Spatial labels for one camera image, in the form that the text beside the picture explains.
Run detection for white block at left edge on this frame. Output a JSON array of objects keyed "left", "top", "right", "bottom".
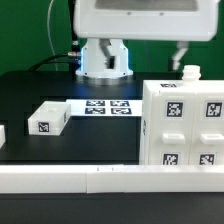
[{"left": 0, "top": 125, "right": 6, "bottom": 149}]

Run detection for black cables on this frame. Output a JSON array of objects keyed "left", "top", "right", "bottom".
[{"left": 27, "top": 50, "right": 82, "bottom": 73}]

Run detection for white L-shaped fence wall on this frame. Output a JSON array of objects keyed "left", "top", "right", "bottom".
[{"left": 0, "top": 165, "right": 224, "bottom": 194}]

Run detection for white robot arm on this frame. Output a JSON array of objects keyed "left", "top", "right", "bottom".
[{"left": 73, "top": 0, "right": 220, "bottom": 79}]

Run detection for white cabinet body box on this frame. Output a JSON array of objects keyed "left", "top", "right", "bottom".
[{"left": 139, "top": 65, "right": 224, "bottom": 165}]

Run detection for white marker sheet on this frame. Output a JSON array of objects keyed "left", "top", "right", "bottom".
[{"left": 67, "top": 99, "right": 142, "bottom": 117}]

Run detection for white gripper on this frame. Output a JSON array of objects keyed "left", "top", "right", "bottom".
[{"left": 74, "top": 0, "right": 220, "bottom": 71}]

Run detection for white cabinet top block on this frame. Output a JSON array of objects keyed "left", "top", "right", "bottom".
[{"left": 28, "top": 101, "right": 71, "bottom": 136}]

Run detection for white cabinet door panel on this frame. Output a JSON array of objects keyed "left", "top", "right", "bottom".
[{"left": 148, "top": 94, "right": 195, "bottom": 165}]

